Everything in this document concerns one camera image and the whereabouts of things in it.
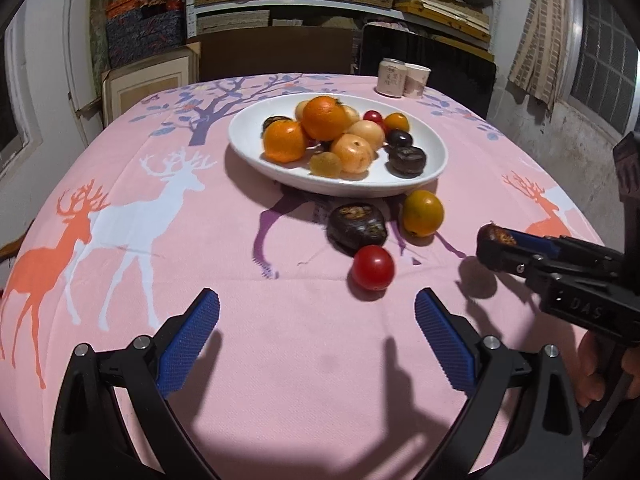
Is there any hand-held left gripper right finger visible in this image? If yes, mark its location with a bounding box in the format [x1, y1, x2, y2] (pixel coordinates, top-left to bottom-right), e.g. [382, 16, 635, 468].
[414, 287, 586, 480]

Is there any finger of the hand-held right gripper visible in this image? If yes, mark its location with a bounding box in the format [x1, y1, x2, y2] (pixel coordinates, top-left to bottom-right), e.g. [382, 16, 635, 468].
[510, 230, 623, 273]
[475, 240, 626, 295]

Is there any pale drink can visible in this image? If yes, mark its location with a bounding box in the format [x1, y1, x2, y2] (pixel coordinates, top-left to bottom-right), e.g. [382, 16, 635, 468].
[376, 58, 407, 97]

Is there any barred window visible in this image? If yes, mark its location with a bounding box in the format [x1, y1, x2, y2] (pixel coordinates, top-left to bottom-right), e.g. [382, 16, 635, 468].
[570, 0, 640, 136]

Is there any paper cup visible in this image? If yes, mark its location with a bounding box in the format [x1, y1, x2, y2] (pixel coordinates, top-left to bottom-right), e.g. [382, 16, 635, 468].
[403, 63, 432, 100]

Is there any white window frame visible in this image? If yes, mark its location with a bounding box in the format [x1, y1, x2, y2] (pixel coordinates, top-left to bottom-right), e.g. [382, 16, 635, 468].
[0, 25, 43, 171]

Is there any black chair back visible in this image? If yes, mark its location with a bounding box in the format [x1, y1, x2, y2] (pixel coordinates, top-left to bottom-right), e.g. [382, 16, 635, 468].
[359, 24, 497, 120]

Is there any white oval plate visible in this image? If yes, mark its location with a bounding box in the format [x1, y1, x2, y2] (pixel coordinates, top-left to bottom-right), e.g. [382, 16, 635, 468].
[228, 92, 448, 198]

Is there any small yellow fruit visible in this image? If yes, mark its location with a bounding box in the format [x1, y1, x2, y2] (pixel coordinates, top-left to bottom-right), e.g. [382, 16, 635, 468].
[309, 152, 343, 178]

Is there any brown board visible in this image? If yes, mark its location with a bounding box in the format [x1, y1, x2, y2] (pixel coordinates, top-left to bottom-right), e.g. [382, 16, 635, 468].
[197, 27, 356, 83]

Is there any orange mandarin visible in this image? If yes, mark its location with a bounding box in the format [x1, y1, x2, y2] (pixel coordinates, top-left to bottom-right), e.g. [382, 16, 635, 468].
[263, 120, 308, 163]

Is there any person's right hand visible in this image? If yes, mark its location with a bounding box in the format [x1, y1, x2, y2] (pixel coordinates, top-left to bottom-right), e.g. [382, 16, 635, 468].
[573, 332, 605, 408]

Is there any pink deer-print tablecloth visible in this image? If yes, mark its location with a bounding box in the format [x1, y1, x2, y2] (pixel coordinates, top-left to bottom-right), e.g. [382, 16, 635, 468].
[0, 74, 606, 480]

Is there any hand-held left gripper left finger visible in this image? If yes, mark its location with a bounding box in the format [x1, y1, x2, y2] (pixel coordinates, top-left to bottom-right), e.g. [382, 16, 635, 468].
[50, 287, 222, 480]

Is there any white metal shelf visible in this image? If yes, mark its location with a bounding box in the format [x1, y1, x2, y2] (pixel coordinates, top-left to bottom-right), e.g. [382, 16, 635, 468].
[185, 0, 501, 56]

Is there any woven bamboo curtain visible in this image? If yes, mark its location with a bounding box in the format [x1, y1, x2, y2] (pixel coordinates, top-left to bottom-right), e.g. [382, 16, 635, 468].
[507, 0, 576, 111]

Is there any stack of blue patterned boxes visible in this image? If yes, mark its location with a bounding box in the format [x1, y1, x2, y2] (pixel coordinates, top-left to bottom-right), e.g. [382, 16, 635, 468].
[105, 0, 186, 68]

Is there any framed picture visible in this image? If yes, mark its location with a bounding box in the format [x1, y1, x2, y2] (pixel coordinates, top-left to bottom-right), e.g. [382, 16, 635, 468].
[101, 52, 201, 128]

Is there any peach-coloured round fruit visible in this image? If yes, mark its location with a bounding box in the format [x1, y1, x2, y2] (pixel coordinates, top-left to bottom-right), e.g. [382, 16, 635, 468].
[330, 132, 376, 175]

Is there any large orange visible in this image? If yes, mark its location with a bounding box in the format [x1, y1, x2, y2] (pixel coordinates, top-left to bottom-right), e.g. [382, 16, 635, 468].
[302, 96, 352, 142]

